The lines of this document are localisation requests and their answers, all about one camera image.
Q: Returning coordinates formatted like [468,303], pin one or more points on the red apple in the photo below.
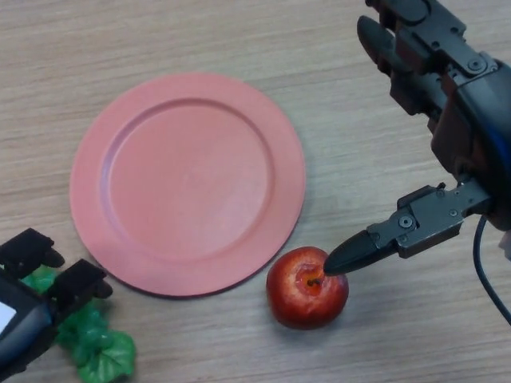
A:
[307,307]

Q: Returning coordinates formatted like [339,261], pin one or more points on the pink round plate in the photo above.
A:
[187,179]

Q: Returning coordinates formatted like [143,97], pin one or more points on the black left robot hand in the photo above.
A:
[24,327]

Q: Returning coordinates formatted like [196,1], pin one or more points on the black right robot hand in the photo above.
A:
[479,127]

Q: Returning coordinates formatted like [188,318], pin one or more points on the green grapes bunch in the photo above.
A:
[100,351]

